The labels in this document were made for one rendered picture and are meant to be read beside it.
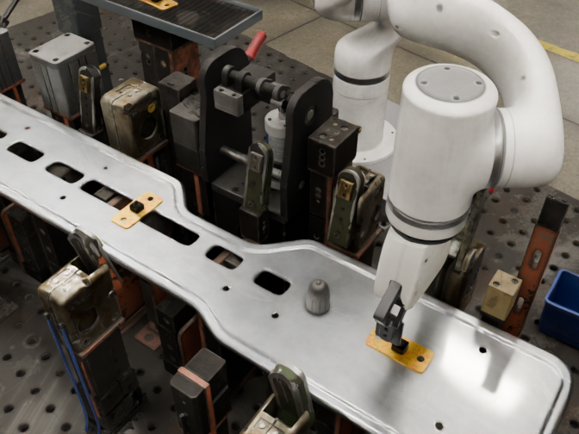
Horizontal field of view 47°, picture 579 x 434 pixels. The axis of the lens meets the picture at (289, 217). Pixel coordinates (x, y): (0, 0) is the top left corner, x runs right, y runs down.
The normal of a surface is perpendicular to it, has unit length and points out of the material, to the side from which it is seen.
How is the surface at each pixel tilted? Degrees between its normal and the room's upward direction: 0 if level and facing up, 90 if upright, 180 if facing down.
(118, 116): 90
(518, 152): 60
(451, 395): 0
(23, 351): 0
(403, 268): 85
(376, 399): 0
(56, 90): 90
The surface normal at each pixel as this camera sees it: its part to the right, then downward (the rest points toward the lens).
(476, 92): 0.07, -0.68
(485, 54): -0.65, 0.72
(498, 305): -0.57, 0.56
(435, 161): -0.29, 0.66
